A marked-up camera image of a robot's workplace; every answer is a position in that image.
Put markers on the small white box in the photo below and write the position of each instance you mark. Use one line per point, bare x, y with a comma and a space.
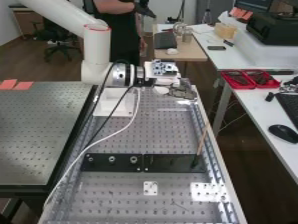
107, 100

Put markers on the red tray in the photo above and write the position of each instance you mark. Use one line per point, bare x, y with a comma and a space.
265, 78
239, 79

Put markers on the white desk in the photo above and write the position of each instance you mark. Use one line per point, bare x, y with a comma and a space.
261, 110
248, 56

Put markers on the metal nut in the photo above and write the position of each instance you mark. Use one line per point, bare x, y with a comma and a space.
133, 159
112, 159
91, 159

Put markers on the black printer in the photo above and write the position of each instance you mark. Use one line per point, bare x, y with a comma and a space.
273, 28

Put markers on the small cardboard box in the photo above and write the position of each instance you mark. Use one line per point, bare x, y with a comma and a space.
225, 30

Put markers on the small white plate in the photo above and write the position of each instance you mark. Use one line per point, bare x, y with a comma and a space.
151, 191

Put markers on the black mouse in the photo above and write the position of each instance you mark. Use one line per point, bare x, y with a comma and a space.
284, 133

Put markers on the clear box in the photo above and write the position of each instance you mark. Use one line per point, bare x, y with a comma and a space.
168, 126

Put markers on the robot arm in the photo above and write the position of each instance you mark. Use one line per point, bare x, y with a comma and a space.
95, 50

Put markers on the thin stick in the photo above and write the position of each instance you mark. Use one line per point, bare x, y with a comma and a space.
201, 141

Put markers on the orange card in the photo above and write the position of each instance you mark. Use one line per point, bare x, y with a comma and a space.
236, 11
247, 15
24, 85
7, 84

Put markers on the wooden desk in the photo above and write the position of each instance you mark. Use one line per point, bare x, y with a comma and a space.
191, 50

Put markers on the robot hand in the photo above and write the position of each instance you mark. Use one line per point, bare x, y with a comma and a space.
164, 71

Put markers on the black office chair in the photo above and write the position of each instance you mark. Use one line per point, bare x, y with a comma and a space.
58, 36

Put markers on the computer monitor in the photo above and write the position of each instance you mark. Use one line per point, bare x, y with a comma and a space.
253, 5

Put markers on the black keyboard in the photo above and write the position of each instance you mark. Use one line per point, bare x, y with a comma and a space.
290, 110

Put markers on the person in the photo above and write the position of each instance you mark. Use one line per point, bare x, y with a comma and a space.
121, 30

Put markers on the black phone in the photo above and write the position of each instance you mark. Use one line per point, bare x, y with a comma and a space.
216, 47

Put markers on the white mouse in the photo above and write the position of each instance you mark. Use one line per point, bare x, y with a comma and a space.
172, 51

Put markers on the black plate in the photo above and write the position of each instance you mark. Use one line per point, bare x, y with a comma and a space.
173, 163

